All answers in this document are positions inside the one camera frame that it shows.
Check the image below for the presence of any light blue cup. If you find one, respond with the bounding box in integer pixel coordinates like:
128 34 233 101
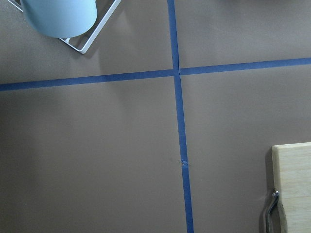
21 0 97 38

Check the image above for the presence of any bamboo cutting board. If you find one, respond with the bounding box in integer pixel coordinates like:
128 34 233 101
272 142 311 233

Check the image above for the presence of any metal cutting board handle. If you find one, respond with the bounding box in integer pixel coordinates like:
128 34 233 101
264 189 280 233

